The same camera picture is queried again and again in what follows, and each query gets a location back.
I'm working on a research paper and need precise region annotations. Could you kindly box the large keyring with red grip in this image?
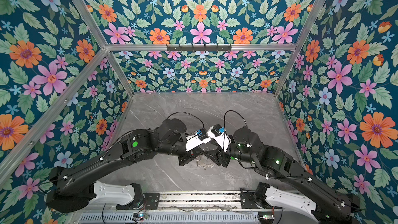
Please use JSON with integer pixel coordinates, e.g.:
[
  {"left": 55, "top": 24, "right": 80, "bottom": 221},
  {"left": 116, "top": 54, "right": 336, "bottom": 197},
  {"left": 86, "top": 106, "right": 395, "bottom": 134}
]
[{"left": 195, "top": 156, "right": 215, "bottom": 171}]

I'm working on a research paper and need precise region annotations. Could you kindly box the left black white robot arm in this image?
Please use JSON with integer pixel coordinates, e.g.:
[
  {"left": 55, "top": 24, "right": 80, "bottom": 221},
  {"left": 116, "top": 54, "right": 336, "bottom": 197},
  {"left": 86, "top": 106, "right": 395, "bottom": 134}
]
[{"left": 46, "top": 118, "right": 205, "bottom": 213}]

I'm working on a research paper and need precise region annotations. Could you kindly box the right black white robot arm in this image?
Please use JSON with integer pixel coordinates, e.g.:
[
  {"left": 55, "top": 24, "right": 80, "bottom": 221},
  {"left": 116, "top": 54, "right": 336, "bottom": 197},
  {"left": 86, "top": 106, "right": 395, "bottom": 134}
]
[{"left": 196, "top": 125, "right": 361, "bottom": 224}]

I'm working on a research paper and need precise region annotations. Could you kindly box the right small circuit board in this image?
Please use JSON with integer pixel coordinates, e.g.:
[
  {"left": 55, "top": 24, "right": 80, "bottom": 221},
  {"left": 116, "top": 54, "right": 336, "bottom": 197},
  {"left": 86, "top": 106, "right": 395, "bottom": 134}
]
[{"left": 258, "top": 213, "right": 275, "bottom": 224}]

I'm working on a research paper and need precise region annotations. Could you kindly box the small circuit board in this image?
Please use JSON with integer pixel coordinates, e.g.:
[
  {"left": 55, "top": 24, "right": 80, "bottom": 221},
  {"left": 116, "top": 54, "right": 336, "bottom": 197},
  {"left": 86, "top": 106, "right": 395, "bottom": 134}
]
[
  {"left": 258, "top": 213, "right": 275, "bottom": 224},
  {"left": 133, "top": 213, "right": 149, "bottom": 222}
]

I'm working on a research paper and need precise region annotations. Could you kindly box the left small circuit board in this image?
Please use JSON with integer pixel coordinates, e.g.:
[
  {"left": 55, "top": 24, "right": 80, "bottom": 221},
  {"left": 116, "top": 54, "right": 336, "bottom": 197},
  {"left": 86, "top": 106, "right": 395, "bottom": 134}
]
[{"left": 133, "top": 213, "right": 149, "bottom": 222}]

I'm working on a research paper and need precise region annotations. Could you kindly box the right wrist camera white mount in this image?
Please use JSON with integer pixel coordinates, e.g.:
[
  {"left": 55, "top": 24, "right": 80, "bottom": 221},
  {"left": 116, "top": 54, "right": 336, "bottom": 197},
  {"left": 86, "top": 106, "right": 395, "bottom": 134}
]
[{"left": 207, "top": 124, "right": 231, "bottom": 152}]

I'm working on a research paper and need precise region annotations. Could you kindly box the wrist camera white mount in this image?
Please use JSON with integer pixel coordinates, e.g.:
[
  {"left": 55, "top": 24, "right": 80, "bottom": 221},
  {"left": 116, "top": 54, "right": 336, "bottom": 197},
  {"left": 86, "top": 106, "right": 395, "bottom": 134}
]
[
  {"left": 186, "top": 128, "right": 211, "bottom": 151},
  {"left": 207, "top": 124, "right": 231, "bottom": 152}
]

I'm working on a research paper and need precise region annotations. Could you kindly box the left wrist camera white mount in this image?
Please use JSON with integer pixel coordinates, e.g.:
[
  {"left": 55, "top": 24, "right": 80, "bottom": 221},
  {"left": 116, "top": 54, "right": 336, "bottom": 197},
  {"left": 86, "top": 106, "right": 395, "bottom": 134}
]
[{"left": 186, "top": 128, "right": 211, "bottom": 151}]

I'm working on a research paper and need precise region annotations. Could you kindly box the aluminium front rail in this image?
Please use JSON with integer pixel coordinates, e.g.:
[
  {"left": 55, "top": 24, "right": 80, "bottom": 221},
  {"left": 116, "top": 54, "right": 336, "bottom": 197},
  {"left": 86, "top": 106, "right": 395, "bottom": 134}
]
[{"left": 93, "top": 191, "right": 305, "bottom": 212}]

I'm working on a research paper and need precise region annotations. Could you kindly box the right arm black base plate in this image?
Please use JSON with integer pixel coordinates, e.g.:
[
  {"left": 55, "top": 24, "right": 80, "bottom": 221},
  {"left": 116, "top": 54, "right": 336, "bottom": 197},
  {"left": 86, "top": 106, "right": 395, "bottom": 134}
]
[{"left": 240, "top": 191, "right": 268, "bottom": 209}]

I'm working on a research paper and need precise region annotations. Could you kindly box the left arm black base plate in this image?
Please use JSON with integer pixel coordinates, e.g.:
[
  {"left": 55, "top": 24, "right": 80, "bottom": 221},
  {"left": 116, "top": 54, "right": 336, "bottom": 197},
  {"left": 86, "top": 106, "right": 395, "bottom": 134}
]
[{"left": 116, "top": 193, "right": 160, "bottom": 210}]

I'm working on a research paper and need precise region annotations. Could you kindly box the white slotted cable duct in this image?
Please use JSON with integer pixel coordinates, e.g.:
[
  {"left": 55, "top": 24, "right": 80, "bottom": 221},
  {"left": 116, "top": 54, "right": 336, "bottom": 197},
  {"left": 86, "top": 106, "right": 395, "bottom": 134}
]
[{"left": 78, "top": 212, "right": 260, "bottom": 224}]

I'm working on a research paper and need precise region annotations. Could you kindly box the black hook rail on frame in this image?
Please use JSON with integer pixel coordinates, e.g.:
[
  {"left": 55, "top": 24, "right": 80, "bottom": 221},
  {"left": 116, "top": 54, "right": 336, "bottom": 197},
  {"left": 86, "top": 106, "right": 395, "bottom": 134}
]
[{"left": 166, "top": 44, "right": 232, "bottom": 52}]

